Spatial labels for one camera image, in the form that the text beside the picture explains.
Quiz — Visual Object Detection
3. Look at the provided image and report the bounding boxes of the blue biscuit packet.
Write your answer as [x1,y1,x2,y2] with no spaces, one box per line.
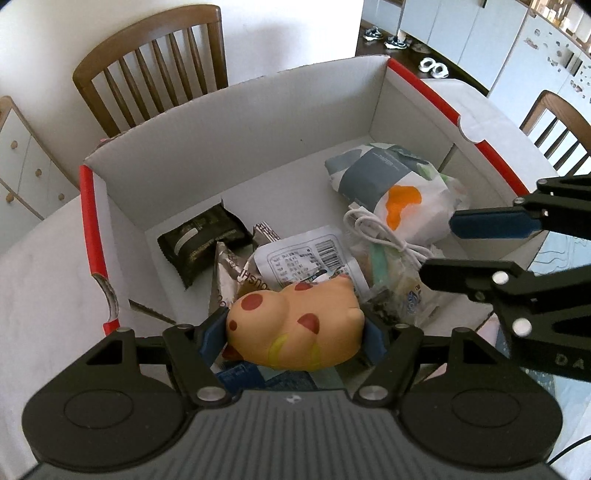
[216,362,266,395]

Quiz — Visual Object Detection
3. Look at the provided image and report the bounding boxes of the silver foil snack packet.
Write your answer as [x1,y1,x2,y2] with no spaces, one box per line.
[208,241,270,314]

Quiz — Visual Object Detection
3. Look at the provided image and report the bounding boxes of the clear bag dark tea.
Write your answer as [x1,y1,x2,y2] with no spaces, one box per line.
[368,244,446,327]

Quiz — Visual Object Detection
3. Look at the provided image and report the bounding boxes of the black snack packet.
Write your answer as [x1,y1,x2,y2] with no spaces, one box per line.
[157,202,252,289]

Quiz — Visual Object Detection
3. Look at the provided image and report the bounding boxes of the yellow spotted squishy toy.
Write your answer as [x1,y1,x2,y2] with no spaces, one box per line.
[222,275,365,372]

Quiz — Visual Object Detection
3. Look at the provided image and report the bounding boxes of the white patterned plastic bag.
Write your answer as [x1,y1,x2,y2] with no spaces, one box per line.
[325,143,470,247]

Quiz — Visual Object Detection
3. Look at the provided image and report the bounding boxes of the white usb cable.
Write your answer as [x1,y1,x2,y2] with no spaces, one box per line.
[342,205,435,269]

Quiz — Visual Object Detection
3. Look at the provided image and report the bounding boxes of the white labelled packet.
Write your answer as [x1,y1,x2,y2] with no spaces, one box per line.
[253,226,370,299]

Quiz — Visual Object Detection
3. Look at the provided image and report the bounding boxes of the red cardboard box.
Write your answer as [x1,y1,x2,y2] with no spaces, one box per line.
[80,56,550,335]

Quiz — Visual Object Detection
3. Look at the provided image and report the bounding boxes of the white sideboard cabinet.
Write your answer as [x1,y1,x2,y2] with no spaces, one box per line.
[0,96,79,252]

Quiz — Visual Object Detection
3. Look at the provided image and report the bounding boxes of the brown wooden chair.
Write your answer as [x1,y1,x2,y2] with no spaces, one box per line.
[72,4,228,138]

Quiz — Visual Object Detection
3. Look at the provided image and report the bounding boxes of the white wall cabinet unit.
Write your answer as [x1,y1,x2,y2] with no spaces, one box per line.
[358,1,590,123]

